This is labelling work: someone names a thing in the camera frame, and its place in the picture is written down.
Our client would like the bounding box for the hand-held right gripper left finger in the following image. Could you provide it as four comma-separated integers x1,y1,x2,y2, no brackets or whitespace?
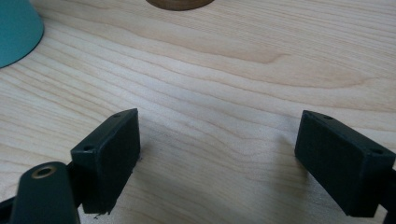
70,107,141,216

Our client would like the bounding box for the teal cone-shaped object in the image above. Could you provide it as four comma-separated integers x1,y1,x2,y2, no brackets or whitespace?
0,0,45,69

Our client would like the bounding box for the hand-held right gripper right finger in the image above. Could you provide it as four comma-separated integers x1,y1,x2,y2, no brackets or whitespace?
293,109,396,218

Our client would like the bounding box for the brown wooden round object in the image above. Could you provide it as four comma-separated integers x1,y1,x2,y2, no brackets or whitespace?
145,0,216,12

